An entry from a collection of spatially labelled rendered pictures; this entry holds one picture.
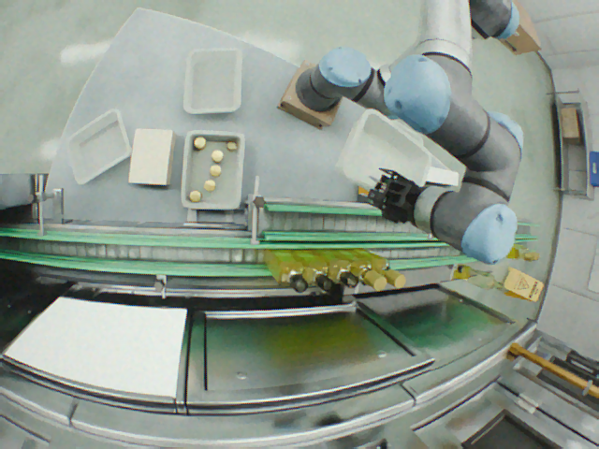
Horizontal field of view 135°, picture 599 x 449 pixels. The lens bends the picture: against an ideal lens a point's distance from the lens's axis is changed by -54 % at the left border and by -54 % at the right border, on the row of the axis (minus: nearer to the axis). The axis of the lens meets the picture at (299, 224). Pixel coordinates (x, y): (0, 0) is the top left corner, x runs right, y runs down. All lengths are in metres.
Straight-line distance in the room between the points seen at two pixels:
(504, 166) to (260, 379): 0.48
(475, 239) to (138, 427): 0.49
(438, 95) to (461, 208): 0.15
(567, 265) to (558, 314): 1.05
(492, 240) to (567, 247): 5.92
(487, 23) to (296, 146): 0.70
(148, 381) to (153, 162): 0.58
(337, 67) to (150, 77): 0.61
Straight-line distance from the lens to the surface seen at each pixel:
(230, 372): 0.49
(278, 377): 0.48
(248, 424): 0.40
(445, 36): 0.33
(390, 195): 0.46
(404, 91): 0.26
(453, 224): 0.35
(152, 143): 0.82
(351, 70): 0.68
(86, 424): 0.44
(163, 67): 0.97
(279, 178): 0.88
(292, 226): 0.77
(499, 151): 0.34
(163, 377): 0.48
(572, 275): 6.23
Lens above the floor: 1.61
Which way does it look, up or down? 70 degrees down
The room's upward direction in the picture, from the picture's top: 117 degrees clockwise
